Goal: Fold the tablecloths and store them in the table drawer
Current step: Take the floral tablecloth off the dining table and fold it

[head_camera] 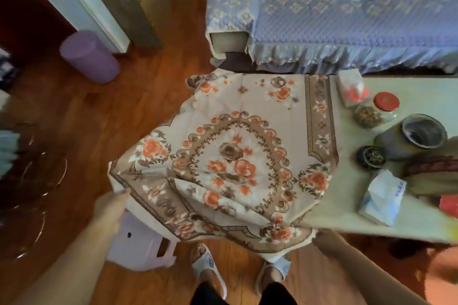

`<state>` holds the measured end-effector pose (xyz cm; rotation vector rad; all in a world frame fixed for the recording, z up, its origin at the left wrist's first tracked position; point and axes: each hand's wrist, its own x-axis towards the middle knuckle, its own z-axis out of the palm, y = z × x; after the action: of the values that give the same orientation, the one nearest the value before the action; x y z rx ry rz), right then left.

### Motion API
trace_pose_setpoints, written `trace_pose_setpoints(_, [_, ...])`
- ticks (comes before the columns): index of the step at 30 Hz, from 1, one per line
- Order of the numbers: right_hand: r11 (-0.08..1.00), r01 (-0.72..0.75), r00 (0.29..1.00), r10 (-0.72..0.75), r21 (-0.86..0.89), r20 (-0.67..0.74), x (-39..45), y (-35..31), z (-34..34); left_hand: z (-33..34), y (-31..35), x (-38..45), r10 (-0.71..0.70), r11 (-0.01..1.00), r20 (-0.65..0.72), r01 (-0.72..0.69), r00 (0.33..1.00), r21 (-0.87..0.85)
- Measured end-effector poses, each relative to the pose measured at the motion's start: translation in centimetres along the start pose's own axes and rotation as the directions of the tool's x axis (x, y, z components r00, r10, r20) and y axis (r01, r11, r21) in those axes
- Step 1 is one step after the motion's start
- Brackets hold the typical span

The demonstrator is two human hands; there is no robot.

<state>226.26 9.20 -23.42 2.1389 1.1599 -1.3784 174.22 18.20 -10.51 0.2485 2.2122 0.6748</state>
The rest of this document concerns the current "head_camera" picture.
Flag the olive brown perforated box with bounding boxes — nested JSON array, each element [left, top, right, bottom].
[[96, 0, 169, 49]]

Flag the brown paper tea bag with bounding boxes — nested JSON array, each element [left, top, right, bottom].
[[402, 145, 458, 198]]

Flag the person's right hand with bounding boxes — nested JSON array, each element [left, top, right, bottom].
[[313, 228, 350, 257]]

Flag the pink plastic stool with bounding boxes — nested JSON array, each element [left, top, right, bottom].
[[105, 210, 178, 273]]

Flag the white slipper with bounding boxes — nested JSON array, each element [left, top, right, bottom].
[[189, 243, 228, 300], [254, 256, 291, 298]]

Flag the red snack packet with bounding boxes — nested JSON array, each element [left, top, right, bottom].
[[438, 193, 458, 220]]

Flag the red lid glass jar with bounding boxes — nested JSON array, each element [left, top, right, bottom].
[[353, 92, 401, 129]]

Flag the metal wire leg table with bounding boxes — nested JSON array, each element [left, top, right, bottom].
[[0, 121, 69, 263]]

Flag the person's left hand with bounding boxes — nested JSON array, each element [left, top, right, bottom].
[[92, 188, 131, 234]]

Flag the beige floral tablecloth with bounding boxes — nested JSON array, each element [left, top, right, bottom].
[[108, 69, 340, 255]]

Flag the purple cylindrical stool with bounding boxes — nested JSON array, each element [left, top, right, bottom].
[[59, 30, 121, 84]]

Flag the person's black trousers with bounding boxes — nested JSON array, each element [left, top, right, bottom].
[[189, 279, 298, 305]]

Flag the person's left forearm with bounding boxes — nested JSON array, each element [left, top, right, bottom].
[[14, 222, 121, 305]]

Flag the person's right forearm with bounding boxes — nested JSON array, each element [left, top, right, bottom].
[[331, 238, 427, 305]]

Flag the purple quilted sofa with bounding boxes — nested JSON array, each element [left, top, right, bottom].
[[206, 0, 458, 77]]

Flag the white blue tissue pack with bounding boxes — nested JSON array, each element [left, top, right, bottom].
[[358, 169, 408, 227]]

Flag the dark brown wooden door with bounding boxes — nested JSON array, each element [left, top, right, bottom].
[[0, 0, 78, 66]]

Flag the cream marble table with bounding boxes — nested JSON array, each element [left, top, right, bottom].
[[300, 76, 458, 244]]

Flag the white red tissue pack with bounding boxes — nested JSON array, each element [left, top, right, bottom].
[[336, 69, 369, 109]]

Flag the dark patterned canister lid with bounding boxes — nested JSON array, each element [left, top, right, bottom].
[[356, 145, 387, 170]]

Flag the grey open canister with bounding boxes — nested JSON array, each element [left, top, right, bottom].
[[374, 113, 448, 163]]

